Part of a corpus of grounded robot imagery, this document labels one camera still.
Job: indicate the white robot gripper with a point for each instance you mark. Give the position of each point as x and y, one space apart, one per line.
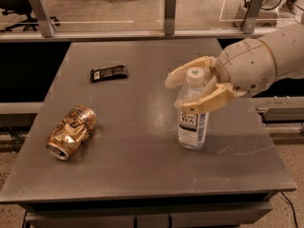
248 66

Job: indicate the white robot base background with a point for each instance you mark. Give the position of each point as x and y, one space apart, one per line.
267 16

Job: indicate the grey table drawer unit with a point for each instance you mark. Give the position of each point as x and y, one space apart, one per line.
200 215

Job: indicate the left metal rail bracket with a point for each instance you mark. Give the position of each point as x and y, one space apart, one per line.
44 21

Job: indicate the clear blue plastic bottle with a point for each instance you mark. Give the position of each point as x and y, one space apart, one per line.
192 127

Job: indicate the crushed orange soda can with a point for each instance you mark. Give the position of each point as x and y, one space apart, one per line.
72 131

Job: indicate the right metal rail bracket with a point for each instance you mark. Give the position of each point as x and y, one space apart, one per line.
249 23

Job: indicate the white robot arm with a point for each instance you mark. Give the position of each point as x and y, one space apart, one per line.
287 47

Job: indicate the black snack bar wrapper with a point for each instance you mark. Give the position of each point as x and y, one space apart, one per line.
108 73

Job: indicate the middle metal rail bracket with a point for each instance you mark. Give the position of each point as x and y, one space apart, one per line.
169 17

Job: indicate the metal rail bracket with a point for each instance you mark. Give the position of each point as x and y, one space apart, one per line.
44 21
249 23
169 17

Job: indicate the clear glass barrier panel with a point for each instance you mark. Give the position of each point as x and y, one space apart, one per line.
119 15

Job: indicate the black office chair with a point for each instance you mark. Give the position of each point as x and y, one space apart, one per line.
20 7

